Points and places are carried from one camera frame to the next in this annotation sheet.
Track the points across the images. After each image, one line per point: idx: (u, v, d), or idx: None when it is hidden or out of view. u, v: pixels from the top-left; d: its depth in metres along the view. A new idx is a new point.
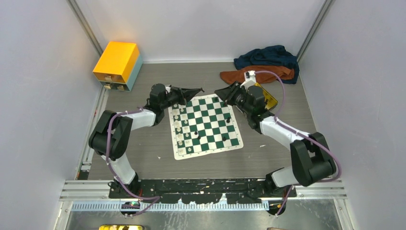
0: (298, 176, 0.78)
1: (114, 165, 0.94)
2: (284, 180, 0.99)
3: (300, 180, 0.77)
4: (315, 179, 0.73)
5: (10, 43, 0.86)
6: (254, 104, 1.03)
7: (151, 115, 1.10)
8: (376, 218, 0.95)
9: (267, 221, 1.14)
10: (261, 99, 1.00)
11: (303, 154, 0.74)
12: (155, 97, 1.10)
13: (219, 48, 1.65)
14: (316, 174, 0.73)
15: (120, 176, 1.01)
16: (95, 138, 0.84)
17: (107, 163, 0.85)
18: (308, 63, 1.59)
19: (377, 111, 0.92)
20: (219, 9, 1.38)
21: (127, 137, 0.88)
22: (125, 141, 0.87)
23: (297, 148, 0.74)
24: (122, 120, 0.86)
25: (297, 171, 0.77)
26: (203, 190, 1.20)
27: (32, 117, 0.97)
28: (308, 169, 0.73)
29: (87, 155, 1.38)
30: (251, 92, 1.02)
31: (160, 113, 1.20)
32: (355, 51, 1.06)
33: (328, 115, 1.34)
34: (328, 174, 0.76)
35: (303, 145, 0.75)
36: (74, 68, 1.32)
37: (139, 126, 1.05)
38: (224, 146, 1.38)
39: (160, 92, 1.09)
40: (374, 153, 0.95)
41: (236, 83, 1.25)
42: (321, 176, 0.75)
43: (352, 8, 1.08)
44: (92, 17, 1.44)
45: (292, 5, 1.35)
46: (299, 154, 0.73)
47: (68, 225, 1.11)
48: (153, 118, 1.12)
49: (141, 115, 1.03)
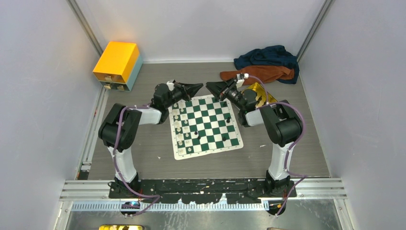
0: (272, 136, 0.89)
1: (118, 159, 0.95)
2: (279, 167, 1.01)
3: (273, 138, 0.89)
4: (284, 132, 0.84)
5: (10, 43, 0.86)
6: (247, 106, 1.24)
7: (158, 113, 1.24)
8: (376, 218, 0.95)
9: (267, 221, 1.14)
10: (253, 104, 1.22)
11: (268, 112, 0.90)
12: (159, 97, 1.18)
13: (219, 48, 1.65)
14: (283, 127, 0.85)
15: (123, 172, 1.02)
16: (105, 130, 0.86)
17: (113, 155, 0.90)
18: (308, 63, 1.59)
19: (377, 111, 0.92)
20: (219, 9, 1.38)
21: (135, 130, 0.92)
22: (133, 133, 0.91)
23: (264, 108, 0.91)
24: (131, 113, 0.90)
25: (270, 131, 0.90)
26: (203, 190, 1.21)
27: (32, 117, 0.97)
28: (275, 122, 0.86)
29: (87, 155, 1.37)
30: (246, 97, 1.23)
31: (164, 112, 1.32)
32: (355, 51, 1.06)
33: (328, 115, 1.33)
34: (297, 130, 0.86)
35: (269, 107, 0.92)
36: (75, 68, 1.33)
37: (145, 121, 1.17)
38: (224, 146, 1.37)
39: (163, 94, 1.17)
40: (374, 153, 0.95)
41: (232, 78, 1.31)
42: (290, 130, 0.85)
43: (353, 8, 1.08)
44: (92, 18, 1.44)
45: (291, 4, 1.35)
46: (265, 112, 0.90)
47: (68, 225, 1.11)
48: (158, 117, 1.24)
49: (148, 112, 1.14)
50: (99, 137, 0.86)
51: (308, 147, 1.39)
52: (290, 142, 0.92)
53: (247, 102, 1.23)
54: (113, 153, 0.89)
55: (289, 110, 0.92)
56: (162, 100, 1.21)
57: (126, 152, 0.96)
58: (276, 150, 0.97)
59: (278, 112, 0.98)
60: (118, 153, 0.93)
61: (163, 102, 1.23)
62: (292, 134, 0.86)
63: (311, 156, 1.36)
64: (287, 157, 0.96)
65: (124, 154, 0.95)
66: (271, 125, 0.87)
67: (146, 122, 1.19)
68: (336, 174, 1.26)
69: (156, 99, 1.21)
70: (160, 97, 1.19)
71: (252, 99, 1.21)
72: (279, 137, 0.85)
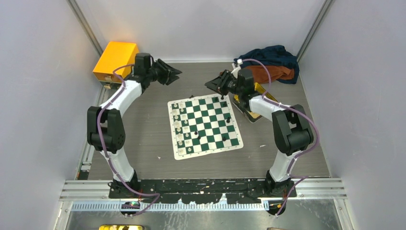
0: (279, 144, 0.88)
1: (113, 161, 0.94)
2: (282, 173, 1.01)
3: (279, 146, 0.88)
4: (294, 143, 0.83)
5: (10, 43, 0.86)
6: (245, 84, 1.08)
7: (137, 86, 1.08)
8: (376, 218, 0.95)
9: (267, 221, 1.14)
10: (249, 80, 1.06)
11: (281, 119, 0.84)
12: (142, 61, 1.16)
13: (219, 48, 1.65)
14: (292, 136, 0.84)
15: (121, 173, 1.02)
16: (93, 135, 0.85)
17: (107, 158, 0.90)
18: (308, 63, 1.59)
19: (377, 111, 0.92)
20: (219, 8, 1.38)
21: (121, 127, 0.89)
22: (120, 132, 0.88)
23: (277, 118, 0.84)
24: (110, 113, 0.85)
25: (277, 139, 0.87)
26: (203, 190, 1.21)
27: (32, 117, 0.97)
28: (287, 134, 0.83)
29: (87, 155, 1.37)
30: (241, 74, 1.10)
31: (145, 78, 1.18)
32: (355, 51, 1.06)
33: (328, 115, 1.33)
34: (306, 140, 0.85)
35: (284, 115, 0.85)
36: (75, 68, 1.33)
37: (128, 102, 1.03)
38: (224, 146, 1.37)
39: (146, 56, 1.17)
40: (374, 153, 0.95)
41: (225, 71, 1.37)
42: (299, 142, 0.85)
43: (353, 8, 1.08)
44: (92, 18, 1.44)
45: (291, 4, 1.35)
46: (278, 121, 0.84)
47: (68, 225, 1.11)
48: (139, 89, 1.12)
49: (127, 93, 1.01)
50: (90, 144, 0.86)
51: None
52: (297, 151, 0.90)
53: (243, 79, 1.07)
54: (107, 156, 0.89)
55: (303, 120, 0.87)
56: (144, 66, 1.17)
57: (120, 152, 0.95)
58: (281, 156, 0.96)
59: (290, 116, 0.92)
60: (113, 155, 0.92)
61: (145, 70, 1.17)
62: (300, 144, 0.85)
63: (311, 155, 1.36)
64: (291, 163, 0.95)
65: (119, 154, 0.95)
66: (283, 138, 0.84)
67: (129, 101, 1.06)
68: (336, 174, 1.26)
69: (138, 66, 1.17)
70: (142, 62, 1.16)
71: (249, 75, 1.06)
72: (288, 147, 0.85)
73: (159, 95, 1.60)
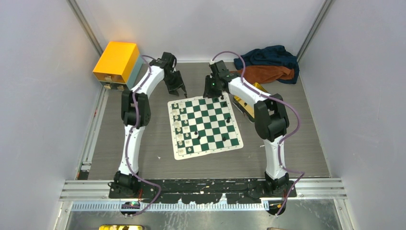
0: (261, 132, 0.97)
1: (132, 138, 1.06)
2: (274, 165, 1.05)
3: (260, 133, 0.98)
4: (275, 130, 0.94)
5: (10, 43, 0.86)
6: (219, 69, 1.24)
7: (160, 72, 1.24)
8: (376, 218, 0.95)
9: (267, 221, 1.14)
10: (220, 63, 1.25)
11: (262, 110, 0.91)
12: (170, 57, 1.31)
13: (218, 55, 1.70)
14: (270, 123, 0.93)
15: (131, 160, 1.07)
16: (126, 113, 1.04)
17: (130, 132, 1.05)
18: (308, 63, 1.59)
19: (377, 111, 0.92)
20: (219, 8, 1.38)
21: (149, 108, 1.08)
22: (148, 111, 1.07)
23: (260, 109, 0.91)
24: (140, 95, 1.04)
25: (258, 127, 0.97)
26: (203, 190, 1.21)
27: (32, 118, 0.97)
28: (267, 124, 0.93)
29: (87, 155, 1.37)
30: (216, 62, 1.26)
31: (165, 67, 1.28)
32: (355, 52, 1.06)
33: (328, 115, 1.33)
34: (284, 126, 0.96)
35: (265, 106, 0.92)
36: (75, 68, 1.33)
37: (153, 85, 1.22)
38: (224, 146, 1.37)
39: (173, 56, 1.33)
40: (374, 153, 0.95)
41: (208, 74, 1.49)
42: (278, 129, 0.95)
43: (353, 8, 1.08)
44: (93, 18, 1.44)
45: (291, 4, 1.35)
46: (260, 113, 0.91)
47: (68, 226, 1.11)
48: (163, 74, 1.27)
49: (152, 79, 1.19)
50: (123, 120, 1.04)
51: (308, 146, 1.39)
52: (280, 135, 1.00)
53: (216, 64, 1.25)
54: (130, 130, 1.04)
55: (281, 108, 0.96)
56: (170, 59, 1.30)
57: (141, 130, 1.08)
58: (268, 146, 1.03)
59: (270, 104, 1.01)
60: (135, 131, 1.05)
61: (170, 62, 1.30)
62: (280, 130, 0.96)
63: (311, 156, 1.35)
64: (279, 152, 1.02)
65: (139, 134, 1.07)
66: (265, 127, 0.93)
67: (154, 86, 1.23)
68: (336, 174, 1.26)
69: (163, 58, 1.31)
70: (170, 57, 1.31)
71: (219, 62, 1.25)
72: (268, 135, 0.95)
73: (159, 96, 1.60)
